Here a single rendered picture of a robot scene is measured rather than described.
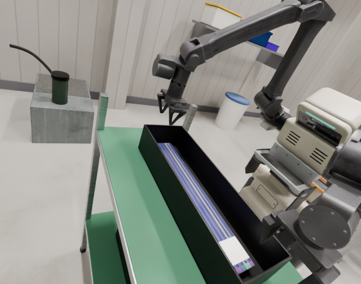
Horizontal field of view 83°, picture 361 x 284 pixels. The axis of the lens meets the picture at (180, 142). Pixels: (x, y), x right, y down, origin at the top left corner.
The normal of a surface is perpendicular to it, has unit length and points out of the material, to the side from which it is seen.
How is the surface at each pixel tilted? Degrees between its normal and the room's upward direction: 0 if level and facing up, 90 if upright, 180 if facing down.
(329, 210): 89
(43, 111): 90
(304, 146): 98
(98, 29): 90
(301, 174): 90
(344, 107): 42
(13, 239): 0
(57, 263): 0
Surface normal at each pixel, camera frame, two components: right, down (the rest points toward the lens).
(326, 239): -0.75, 0.08
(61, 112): 0.41, 0.59
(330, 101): -0.33, -0.58
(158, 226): 0.32, -0.80
